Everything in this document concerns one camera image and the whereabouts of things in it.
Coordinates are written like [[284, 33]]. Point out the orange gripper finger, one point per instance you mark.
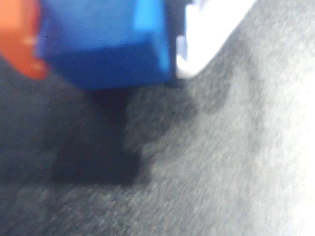
[[17, 37]]

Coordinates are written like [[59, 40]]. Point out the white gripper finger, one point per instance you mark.
[[211, 24]]

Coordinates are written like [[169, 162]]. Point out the blue cube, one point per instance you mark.
[[103, 46]]

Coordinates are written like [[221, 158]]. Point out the black felt mat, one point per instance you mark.
[[221, 159]]

